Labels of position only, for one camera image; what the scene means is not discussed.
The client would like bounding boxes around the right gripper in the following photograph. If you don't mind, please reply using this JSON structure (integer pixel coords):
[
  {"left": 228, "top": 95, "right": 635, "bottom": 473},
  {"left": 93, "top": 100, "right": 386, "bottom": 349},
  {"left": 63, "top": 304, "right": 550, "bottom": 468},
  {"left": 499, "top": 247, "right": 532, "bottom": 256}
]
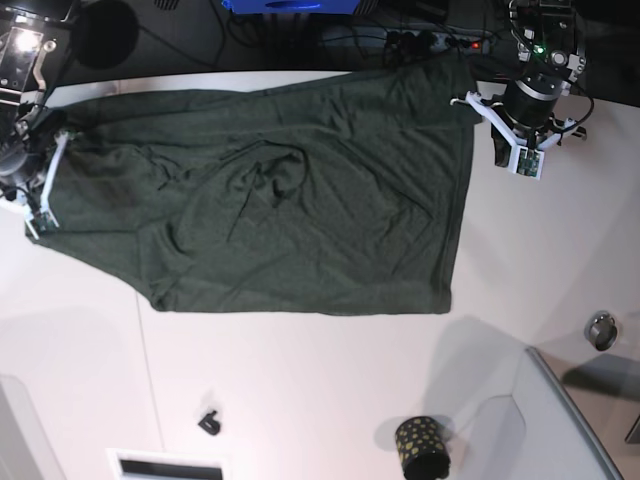
[{"left": 1, "top": 128, "right": 75, "bottom": 223}]

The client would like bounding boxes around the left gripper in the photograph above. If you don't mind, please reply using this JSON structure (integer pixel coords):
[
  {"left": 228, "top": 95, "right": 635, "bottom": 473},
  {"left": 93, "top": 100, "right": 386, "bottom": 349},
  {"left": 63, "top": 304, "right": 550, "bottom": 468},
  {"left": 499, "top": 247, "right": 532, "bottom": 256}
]
[{"left": 470, "top": 74, "right": 588, "bottom": 168}]

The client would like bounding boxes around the dark green t-shirt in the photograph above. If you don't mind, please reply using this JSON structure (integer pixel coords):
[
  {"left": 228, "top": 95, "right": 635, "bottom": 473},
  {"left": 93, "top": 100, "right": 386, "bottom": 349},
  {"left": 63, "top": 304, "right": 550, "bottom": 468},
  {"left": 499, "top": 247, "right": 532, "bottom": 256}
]
[{"left": 36, "top": 56, "right": 479, "bottom": 315}]

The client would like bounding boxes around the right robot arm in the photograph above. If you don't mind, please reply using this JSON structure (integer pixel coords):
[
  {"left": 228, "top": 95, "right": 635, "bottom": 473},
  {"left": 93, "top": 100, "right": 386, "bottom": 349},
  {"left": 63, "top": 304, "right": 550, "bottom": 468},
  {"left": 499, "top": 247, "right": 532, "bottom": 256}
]
[{"left": 1, "top": 1, "right": 79, "bottom": 224}]

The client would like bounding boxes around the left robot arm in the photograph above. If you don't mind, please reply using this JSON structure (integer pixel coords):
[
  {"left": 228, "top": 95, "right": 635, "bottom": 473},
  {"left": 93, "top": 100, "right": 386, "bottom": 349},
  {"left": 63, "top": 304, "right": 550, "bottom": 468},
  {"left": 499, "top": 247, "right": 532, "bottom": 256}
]
[{"left": 450, "top": 1, "right": 595, "bottom": 180}]

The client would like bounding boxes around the black round stool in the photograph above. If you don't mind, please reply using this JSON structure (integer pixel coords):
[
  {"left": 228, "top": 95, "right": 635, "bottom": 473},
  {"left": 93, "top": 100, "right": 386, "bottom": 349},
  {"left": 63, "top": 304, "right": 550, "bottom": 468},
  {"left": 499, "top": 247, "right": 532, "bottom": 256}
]
[{"left": 71, "top": 0, "right": 140, "bottom": 70}]

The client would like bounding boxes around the round metal table grommet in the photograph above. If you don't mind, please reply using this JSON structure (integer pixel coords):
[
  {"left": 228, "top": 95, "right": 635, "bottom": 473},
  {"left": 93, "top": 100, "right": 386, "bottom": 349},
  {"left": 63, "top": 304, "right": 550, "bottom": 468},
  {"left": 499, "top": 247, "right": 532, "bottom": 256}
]
[{"left": 584, "top": 310, "right": 619, "bottom": 352}]

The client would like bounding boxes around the white rectangular table slot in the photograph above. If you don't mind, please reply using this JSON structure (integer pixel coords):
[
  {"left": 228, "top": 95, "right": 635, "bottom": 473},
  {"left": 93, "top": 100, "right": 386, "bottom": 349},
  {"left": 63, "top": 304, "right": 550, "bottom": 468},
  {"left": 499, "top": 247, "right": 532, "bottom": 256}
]
[{"left": 107, "top": 448, "right": 233, "bottom": 480}]

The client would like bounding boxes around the small black plastic clip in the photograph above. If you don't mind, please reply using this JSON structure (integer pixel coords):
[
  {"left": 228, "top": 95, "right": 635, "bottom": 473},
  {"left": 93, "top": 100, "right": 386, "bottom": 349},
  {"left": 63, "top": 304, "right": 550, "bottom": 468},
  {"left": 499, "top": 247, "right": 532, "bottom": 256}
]
[{"left": 198, "top": 410, "right": 221, "bottom": 436}]

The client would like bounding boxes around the blue plastic box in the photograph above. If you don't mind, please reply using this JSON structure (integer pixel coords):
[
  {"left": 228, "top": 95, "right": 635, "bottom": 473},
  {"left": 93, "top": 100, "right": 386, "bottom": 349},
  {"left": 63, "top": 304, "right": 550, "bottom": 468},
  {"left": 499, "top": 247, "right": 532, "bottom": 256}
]
[{"left": 221, "top": 0, "right": 360, "bottom": 15}]

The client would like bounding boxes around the black cup with gold dots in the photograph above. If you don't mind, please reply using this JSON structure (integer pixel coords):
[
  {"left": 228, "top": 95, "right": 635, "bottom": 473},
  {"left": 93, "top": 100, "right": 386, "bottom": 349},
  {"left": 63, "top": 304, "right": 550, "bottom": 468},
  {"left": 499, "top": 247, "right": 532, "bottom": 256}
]
[{"left": 395, "top": 416, "right": 451, "bottom": 480}]

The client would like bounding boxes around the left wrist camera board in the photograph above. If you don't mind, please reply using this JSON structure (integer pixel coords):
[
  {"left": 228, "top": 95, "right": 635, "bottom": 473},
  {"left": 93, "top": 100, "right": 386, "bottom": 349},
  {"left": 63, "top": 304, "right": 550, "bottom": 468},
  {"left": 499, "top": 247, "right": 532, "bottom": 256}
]
[{"left": 507, "top": 145, "right": 545, "bottom": 180}]

